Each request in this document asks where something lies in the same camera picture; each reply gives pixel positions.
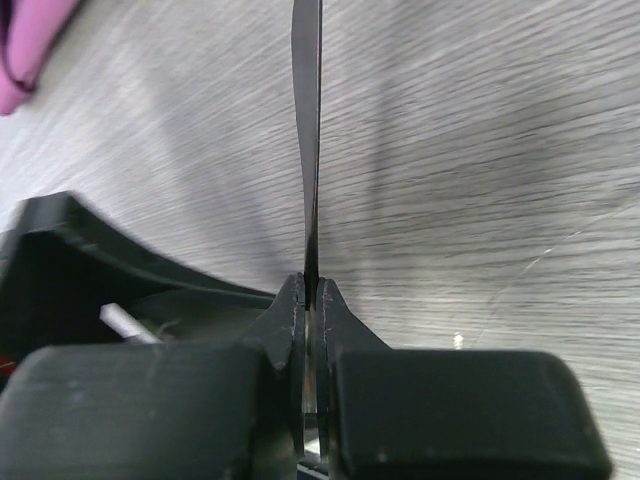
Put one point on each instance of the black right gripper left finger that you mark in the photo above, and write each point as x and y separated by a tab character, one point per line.
174	410

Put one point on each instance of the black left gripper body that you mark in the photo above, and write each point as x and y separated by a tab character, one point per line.
61	262

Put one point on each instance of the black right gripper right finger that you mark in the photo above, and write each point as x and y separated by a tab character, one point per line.
388	413

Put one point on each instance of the magenta cloth napkin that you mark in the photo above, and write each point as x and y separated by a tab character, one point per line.
29	30

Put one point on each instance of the dark metal fork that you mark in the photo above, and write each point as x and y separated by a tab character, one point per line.
306	50

